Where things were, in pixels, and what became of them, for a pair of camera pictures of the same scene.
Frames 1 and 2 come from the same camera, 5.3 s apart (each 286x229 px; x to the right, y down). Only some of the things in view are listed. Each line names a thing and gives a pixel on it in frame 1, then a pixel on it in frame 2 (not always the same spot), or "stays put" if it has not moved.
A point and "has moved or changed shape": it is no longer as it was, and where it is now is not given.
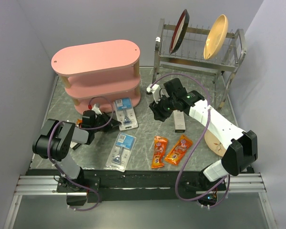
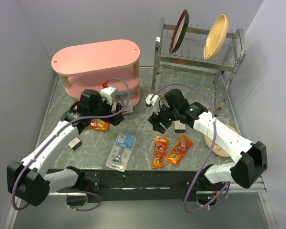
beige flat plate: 214,144 stays put
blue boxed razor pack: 125,113 has moved or changed shape
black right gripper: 157,110 to 155,120
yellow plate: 216,37 stays put
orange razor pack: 159,146 stays put
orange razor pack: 178,150 stays put
